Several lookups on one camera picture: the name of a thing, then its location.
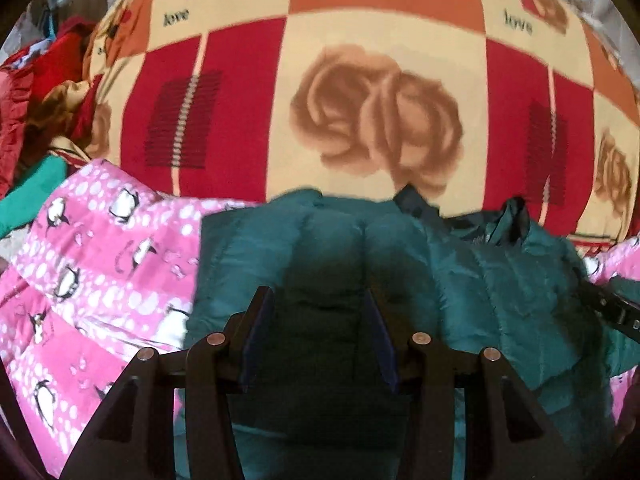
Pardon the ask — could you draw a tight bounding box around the dark green quilted puffer jacket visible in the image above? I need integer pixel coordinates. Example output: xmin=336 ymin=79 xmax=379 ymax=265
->
xmin=186 ymin=190 xmax=639 ymax=479

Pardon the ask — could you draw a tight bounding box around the pink penguin print bedsheet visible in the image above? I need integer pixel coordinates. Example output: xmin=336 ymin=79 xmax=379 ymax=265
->
xmin=0 ymin=158 xmax=640 ymax=478

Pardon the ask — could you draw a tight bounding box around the teal green garment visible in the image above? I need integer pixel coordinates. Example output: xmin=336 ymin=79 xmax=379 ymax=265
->
xmin=0 ymin=155 xmax=67 ymax=237

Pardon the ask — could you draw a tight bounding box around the red cream rose pattern blanket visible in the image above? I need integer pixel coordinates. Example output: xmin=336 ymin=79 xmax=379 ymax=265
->
xmin=84 ymin=0 xmax=639 ymax=252

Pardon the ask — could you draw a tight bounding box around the grey floral fabric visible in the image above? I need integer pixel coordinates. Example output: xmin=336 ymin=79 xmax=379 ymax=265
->
xmin=567 ymin=0 xmax=639 ymax=79

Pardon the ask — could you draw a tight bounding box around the golden brown satin cloth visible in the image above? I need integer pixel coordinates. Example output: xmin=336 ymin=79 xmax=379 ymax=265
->
xmin=21 ymin=80 xmax=104 ymax=165

